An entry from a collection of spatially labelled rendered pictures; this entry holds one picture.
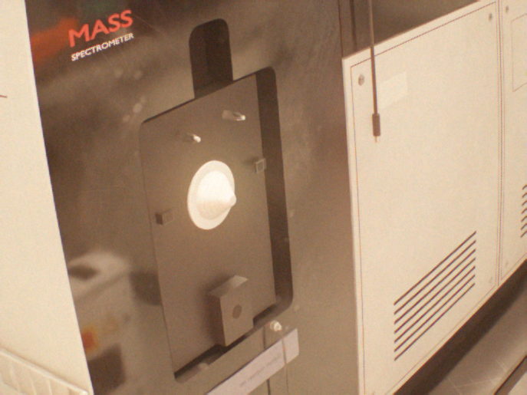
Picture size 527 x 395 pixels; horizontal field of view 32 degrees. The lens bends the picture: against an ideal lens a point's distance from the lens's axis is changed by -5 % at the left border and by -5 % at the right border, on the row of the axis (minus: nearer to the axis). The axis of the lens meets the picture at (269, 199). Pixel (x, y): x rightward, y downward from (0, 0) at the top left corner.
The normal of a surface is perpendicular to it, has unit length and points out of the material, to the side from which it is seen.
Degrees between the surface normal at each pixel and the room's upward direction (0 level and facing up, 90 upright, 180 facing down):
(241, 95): 90
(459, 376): 0
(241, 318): 90
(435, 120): 90
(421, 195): 90
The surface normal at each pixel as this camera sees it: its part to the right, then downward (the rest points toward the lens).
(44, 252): -0.61, 0.37
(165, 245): 0.79, 0.18
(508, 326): -0.08, -0.91
